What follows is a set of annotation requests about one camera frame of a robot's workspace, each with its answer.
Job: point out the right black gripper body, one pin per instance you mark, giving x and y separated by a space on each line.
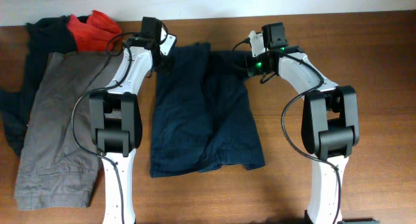
258 64

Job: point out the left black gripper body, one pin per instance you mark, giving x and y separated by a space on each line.
164 63

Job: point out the navy blue shorts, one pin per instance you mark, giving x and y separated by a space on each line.
202 118

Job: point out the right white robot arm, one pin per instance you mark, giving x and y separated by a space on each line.
330 123

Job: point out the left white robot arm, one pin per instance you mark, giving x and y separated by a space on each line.
116 125

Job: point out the red garment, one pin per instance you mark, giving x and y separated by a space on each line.
92 33

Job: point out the black garment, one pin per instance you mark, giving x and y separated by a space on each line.
48 35

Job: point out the grey folded shorts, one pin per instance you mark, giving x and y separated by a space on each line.
54 171

